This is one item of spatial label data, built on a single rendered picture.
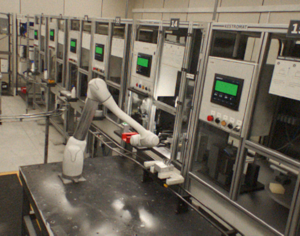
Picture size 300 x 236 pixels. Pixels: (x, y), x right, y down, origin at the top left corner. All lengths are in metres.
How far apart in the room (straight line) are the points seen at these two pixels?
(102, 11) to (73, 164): 8.26
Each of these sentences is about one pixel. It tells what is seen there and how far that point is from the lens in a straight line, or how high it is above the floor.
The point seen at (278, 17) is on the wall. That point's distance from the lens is 6.56.
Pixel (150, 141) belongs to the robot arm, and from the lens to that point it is 2.50.
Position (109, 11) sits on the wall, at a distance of 10.61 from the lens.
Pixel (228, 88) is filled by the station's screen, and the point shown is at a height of 1.63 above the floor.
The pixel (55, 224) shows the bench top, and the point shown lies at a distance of 2.20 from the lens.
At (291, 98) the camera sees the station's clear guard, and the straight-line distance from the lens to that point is 1.88.
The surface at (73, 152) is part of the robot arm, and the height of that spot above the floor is 0.93.
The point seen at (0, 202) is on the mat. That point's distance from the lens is 3.86.
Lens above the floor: 1.89
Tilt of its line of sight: 14 degrees down
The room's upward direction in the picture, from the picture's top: 7 degrees clockwise
